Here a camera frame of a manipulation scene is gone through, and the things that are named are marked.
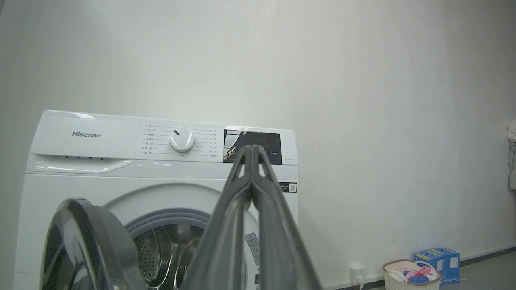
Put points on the white Hisense washing machine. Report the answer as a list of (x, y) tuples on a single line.
[(92, 177)]

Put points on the white round program dial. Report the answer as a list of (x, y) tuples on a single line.
[(182, 140)]

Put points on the white wall power socket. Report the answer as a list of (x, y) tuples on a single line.
[(357, 274)]

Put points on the cream woven laundry basket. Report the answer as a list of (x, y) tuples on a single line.
[(393, 282)]

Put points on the white detergent drawer front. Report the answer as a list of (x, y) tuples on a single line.
[(84, 137)]

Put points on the colourful clothes pile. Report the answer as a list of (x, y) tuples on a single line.
[(415, 275)]

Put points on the white cloth bundle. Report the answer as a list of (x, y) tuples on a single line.
[(512, 155)]

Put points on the black washing machine display panel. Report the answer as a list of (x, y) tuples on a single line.
[(262, 141)]

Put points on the blue cardboard box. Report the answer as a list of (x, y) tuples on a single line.
[(445, 264)]

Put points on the dark grey washing machine door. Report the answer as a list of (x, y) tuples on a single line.
[(88, 249)]

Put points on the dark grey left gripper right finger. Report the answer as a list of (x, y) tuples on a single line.
[(278, 241)]

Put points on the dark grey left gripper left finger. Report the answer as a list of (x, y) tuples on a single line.
[(225, 241)]

